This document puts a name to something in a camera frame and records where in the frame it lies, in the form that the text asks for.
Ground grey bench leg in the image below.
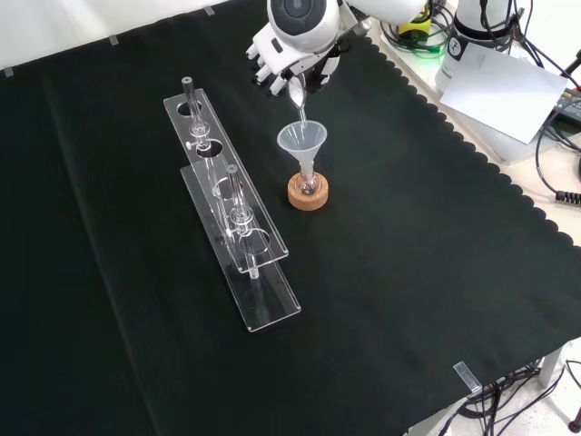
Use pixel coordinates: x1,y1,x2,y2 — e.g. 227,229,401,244
538,348,566,390

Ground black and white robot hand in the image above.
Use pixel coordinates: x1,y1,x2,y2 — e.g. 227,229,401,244
246,25,350,96

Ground black bench cloth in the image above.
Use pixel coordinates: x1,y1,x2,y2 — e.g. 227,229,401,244
0,0,581,436

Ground clear cloth clip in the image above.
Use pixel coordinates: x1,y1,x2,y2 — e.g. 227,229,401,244
452,361,483,394

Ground black coiled cable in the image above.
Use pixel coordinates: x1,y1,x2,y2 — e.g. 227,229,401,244
535,102,581,204

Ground small round-bottom glass flask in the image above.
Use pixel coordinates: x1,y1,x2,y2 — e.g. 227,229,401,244
294,163,321,199

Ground yellow stop button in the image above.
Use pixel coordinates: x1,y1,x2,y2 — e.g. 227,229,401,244
398,12,433,38

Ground green cable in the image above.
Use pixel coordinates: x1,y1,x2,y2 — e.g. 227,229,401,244
398,39,445,59

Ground black electronic box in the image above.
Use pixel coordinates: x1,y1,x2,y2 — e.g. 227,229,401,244
551,87,581,124

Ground translucent plastic funnel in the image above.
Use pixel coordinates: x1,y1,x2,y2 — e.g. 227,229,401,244
276,120,329,183

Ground clear acrylic funnel stand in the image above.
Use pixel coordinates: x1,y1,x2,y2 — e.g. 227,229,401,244
162,75,303,333

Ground black cable bundle under bench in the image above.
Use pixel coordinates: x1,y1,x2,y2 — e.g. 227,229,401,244
447,358,581,436

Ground cork ring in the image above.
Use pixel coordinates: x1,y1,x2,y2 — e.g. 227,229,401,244
287,172,330,212

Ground white paper sheet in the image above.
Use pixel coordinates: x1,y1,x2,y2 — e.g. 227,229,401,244
438,43,569,146

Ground black tripod leg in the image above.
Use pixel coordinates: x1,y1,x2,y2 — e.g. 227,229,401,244
561,46,581,79

